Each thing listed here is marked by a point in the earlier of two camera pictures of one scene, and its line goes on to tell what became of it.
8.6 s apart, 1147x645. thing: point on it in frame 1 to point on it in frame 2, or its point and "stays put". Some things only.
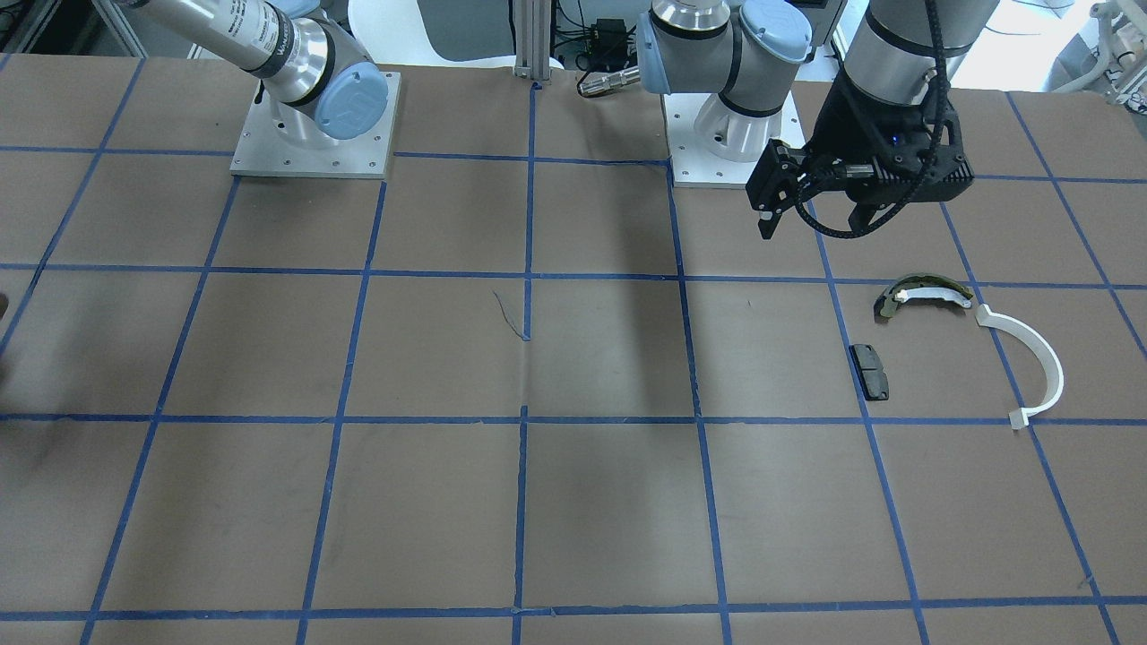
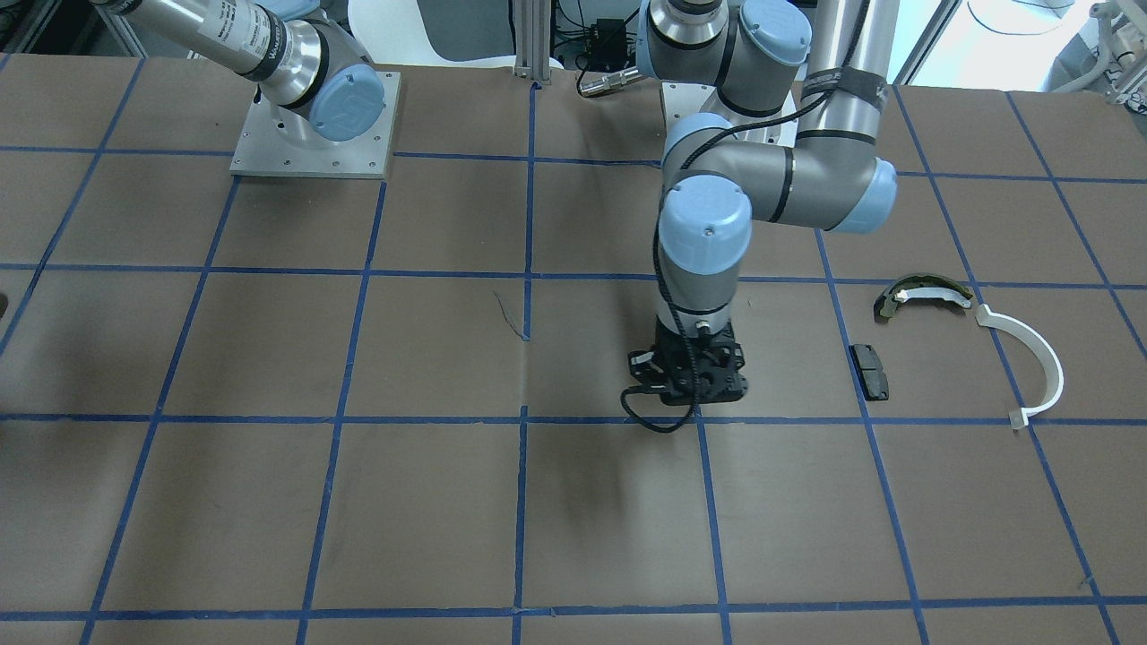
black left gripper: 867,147 to 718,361
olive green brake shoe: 916,286 stays put
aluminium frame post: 532,32 stays put
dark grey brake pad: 871,374 stays put
